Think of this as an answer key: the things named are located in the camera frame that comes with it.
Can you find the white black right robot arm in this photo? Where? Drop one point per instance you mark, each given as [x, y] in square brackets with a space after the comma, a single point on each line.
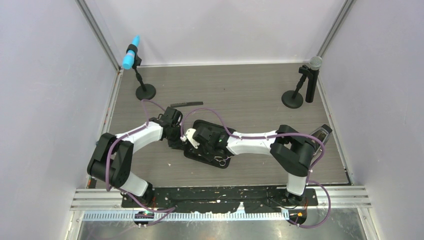
[292, 150]

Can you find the black right microphone stand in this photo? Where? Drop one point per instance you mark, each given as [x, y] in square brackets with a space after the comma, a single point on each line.
[292, 98]

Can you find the black zip tool case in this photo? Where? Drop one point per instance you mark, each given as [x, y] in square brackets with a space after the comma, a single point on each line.
[189, 149]

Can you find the black mounting base plate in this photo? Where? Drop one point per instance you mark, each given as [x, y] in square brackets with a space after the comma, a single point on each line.
[220, 199]

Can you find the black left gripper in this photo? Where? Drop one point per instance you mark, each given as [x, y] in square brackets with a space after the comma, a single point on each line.
[175, 144]

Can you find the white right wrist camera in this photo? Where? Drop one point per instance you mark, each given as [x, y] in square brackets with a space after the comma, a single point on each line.
[189, 137]

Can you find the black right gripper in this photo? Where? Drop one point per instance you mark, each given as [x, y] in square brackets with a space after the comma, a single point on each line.
[208, 156]

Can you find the black left microphone stand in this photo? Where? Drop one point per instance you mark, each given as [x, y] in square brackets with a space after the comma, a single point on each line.
[144, 91]

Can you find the black hair comb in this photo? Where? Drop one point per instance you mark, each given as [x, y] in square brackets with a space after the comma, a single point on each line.
[187, 104]

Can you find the blue microphone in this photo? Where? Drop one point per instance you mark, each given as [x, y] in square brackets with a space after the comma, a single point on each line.
[131, 53]

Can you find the black microphone stand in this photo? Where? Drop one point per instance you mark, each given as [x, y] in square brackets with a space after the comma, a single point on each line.
[292, 98]
[144, 91]

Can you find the silver thinning scissors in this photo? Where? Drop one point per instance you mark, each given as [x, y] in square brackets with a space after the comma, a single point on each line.
[222, 161]

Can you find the black silver microphone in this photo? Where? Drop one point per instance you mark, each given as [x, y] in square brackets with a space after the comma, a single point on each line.
[314, 68]

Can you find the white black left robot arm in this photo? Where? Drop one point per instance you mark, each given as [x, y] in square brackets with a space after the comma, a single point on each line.
[111, 160]

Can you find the aluminium frame rail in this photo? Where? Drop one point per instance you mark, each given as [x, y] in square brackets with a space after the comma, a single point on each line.
[100, 205]

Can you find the clear black box device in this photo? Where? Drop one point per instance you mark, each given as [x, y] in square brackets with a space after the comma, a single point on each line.
[323, 134]

